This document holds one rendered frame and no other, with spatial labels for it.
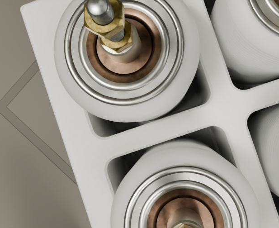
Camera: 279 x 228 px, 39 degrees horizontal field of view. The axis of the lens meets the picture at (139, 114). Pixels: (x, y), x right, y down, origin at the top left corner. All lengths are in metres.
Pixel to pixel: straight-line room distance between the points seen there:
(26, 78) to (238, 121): 0.30
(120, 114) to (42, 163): 0.29
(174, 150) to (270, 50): 0.09
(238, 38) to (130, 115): 0.09
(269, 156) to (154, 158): 0.10
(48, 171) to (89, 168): 0.20
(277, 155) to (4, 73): 0.37
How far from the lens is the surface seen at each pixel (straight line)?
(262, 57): 0.28
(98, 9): 0.17
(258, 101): 0.33
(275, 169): 0.30
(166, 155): 0.25
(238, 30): 0.27
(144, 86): 0.25
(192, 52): 0.25
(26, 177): 0.54
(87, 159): 0.33
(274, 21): 0.26
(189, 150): 0.25
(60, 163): 0.52
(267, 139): 0.32
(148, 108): 0.25
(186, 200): 0.25
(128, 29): 0.22
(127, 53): 0.22
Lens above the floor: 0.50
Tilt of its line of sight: 85 degrees down
